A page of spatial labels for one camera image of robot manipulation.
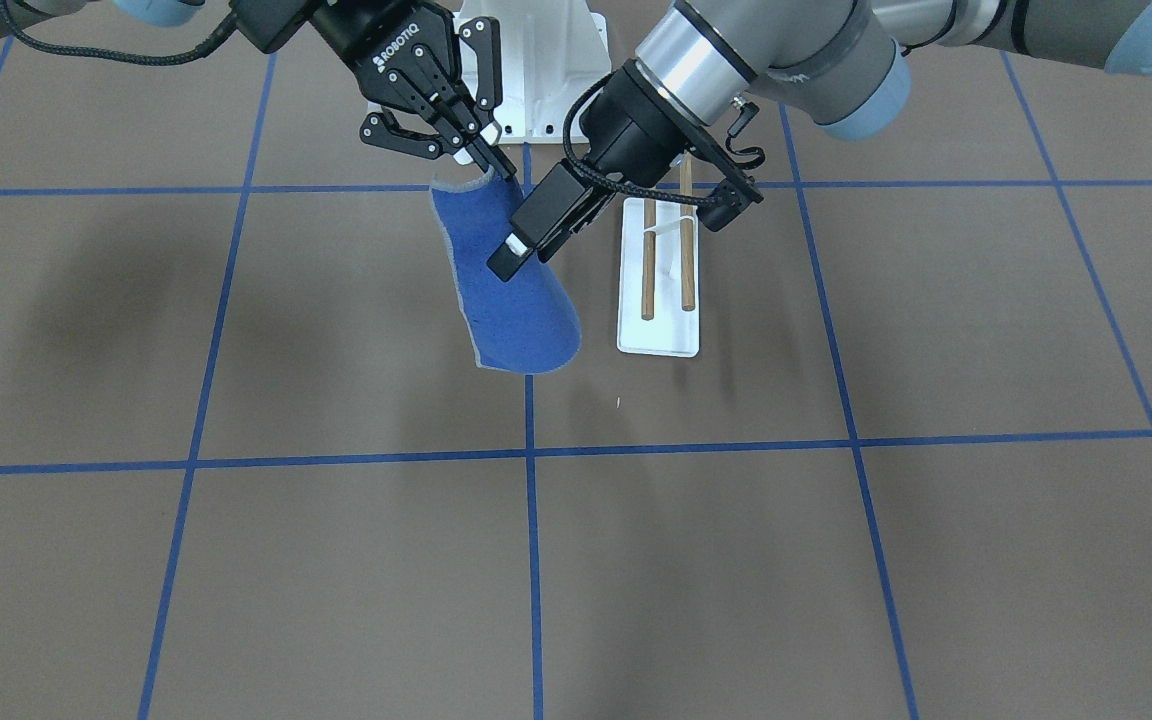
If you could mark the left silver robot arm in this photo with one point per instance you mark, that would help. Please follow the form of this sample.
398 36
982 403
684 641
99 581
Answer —
841 62

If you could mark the white wooden towel rack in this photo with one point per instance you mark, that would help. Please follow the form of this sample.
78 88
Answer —
658 309

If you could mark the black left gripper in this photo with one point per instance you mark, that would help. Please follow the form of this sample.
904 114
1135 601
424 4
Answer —
628 113

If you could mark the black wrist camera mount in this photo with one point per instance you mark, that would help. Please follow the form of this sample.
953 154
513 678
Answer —
737 190

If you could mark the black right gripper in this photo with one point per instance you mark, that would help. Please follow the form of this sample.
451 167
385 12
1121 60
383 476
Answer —
379 48

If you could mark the blue grey microfibre towel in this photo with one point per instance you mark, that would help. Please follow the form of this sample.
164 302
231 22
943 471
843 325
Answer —
526 325

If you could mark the white pedestal column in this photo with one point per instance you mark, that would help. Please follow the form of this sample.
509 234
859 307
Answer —
549 52

